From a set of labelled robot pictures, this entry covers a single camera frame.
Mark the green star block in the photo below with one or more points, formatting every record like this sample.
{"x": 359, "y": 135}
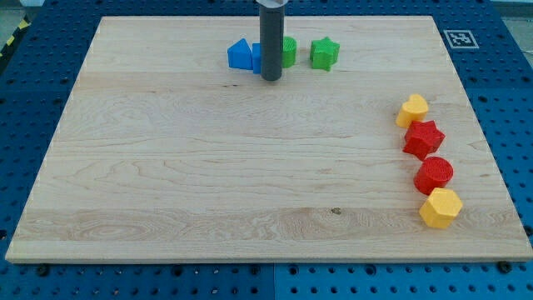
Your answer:
{"x": 324, "y": 53}

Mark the red star block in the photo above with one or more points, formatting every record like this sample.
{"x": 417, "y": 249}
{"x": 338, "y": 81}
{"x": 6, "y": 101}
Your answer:
{"x": 422, "y": 139}

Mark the blue triangle block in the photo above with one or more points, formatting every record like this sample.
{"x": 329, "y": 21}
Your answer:
{"x": 239, "y": 55}

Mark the wooden board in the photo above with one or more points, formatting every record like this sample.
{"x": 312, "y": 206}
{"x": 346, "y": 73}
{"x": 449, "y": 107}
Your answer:
{"x": 164, "y": 154}

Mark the blue cube block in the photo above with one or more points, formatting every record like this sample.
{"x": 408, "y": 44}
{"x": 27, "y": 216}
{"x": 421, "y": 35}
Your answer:
{"x": 256, "y": 58}

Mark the green cylinder block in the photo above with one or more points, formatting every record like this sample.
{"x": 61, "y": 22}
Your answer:
{"x": 289, "y": 50}

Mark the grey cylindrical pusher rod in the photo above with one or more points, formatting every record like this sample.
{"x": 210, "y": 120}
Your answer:
{"x": 271, "y": 40}

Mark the yellow heart block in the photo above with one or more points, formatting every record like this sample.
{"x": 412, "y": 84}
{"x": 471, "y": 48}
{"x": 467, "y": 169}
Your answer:
{"x": 415, "y": 108}

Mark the red cylinder block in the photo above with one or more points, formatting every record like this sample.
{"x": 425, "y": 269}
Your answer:
{"x": 434, "y": 172}

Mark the yellow hexagon block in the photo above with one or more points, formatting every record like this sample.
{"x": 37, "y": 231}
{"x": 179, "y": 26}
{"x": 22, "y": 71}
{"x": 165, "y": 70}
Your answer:
{"x": 441, "y": 208}

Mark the white fiducial marker tag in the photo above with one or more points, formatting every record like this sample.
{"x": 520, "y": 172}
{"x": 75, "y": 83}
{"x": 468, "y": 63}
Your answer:
{"x": 460, "y": 39}

